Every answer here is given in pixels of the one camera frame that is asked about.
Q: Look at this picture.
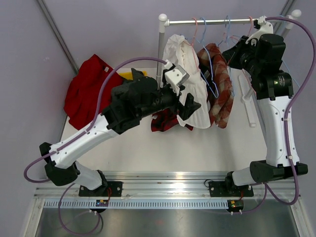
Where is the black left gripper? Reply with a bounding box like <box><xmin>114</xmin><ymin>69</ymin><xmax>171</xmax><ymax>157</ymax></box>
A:
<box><xmin>138</xmin><ymin>81</ymin><xmax>201</xmax><ymax>120</ymax></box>

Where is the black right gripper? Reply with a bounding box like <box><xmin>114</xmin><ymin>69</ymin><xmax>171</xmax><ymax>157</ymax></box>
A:
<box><xmin>223</xmin><ymin>36</ymin><xmax>263</xmax><ymax>77</ymax></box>

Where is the dark red plaid skirt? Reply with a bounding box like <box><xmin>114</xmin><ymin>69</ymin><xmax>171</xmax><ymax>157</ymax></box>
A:
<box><xmin>151</xmin><ymin>109</ymin><xmax>179</xmax><ymax>132</ymax></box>

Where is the red beige checked skirt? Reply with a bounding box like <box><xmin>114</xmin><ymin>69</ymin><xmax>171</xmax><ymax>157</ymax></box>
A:
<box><xmin>197</xmin><ymin>43</ymin><xmax>234</xmax><ymax>128</ymax></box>

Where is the dark grey dotted skirt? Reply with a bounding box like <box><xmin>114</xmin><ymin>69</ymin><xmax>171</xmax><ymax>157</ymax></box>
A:
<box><xmin>121</xmin><ymin>68</ymin><xmax>148</xmax><ymax>84</ymax></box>

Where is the solid red skirt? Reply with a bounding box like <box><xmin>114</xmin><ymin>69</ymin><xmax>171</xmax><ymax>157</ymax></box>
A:
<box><xmin>64</xmin><ymin>54</ymin><xmax>113</xmax><ymax>130</ymax></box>

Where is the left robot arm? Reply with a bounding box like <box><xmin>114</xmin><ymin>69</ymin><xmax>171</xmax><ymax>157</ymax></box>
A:
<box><xmin>40</xmin><ymin>65</ymin><xmax>201</xmax><ymax>196</ymax></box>

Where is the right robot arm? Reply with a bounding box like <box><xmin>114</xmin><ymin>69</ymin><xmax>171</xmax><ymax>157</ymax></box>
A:
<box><xmin>223</xmin><ymin>34</ymin><xmax>308</xmax><ymax>196</ymax></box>

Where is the pink hanger with white skirt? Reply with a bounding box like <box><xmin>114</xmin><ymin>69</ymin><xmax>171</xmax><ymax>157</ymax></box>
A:
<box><xmin>188</xmin><ymin>17</ymin><xmax>199</xmax><ymax>71</ymax></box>

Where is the white pleated skirt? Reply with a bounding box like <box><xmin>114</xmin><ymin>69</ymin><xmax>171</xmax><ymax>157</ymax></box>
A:
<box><xmin>163</xmin><ymin>35</ymin><xmax>210</xmax><ymax>129</ymax></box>

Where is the yellow plastic bin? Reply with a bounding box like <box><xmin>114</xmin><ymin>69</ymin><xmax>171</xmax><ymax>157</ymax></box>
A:
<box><xmin>119</xmin><ymin>71</ymin><xmax>148</xmax><ymax>80</ymax></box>

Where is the metal clothes rack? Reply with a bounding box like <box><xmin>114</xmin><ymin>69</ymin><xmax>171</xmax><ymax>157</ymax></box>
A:
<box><xmin>156</xmin><ymin>9</ymin><xmax>302</xmax><ymax>128</ymax></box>

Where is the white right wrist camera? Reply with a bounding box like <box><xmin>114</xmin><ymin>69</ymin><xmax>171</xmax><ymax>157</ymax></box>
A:
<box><xmin>245</xmin><ymin>16</ymin><xmax>274</xmax><ymax>44</ymax></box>

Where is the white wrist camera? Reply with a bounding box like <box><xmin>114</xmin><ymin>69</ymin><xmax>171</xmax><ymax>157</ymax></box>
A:
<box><xmin>163</xmin><ymin>60</ymin><xmax>190</xmax><ymax>96</ymax></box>
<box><xmin>245</xmin><ymin>16</ymin><xmax>274</xmax><ymax>44</ymax></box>

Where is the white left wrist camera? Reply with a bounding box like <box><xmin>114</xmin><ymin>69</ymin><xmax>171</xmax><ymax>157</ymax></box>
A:
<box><xmin>163</xmin><ymin>60</ymin><xmax>190</xmax><ymax>96</ymax></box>

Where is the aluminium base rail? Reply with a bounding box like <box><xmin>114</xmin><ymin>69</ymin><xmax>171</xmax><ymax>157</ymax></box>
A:
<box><xmin>34</xmin><ymin>171</ymin><xmax>295</xmax><ymax>200</ymax></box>

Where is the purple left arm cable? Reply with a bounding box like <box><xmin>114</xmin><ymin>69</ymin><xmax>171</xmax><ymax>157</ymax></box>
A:
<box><xmin>23</xmin><ymin>56</ymin><xmax>171</xmax><ymax>234</ymax></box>

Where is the slotted cable duct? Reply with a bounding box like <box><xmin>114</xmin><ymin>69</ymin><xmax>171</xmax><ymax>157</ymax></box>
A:
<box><xmin>43</xmin><ymin>198</ymin><xmax>228</xmax><ymax>209</ymax></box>

